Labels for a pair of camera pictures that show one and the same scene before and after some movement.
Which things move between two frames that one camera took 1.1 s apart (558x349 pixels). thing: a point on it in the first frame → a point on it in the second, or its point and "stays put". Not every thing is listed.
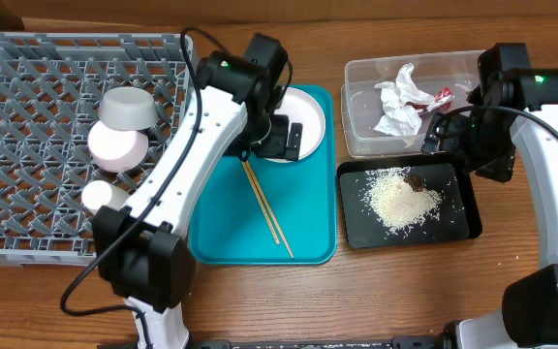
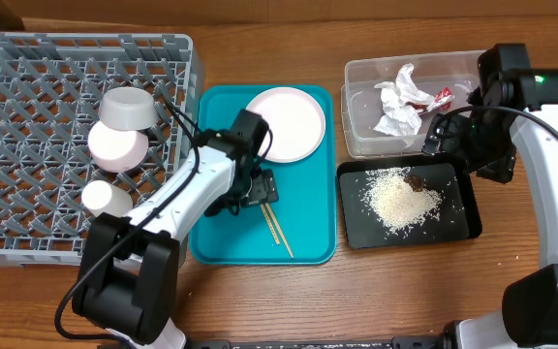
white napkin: [400, 118] stays put
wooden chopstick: [262, 204] stays put
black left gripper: [276, 145] → [264, 187]
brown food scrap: [416, 183] stays put
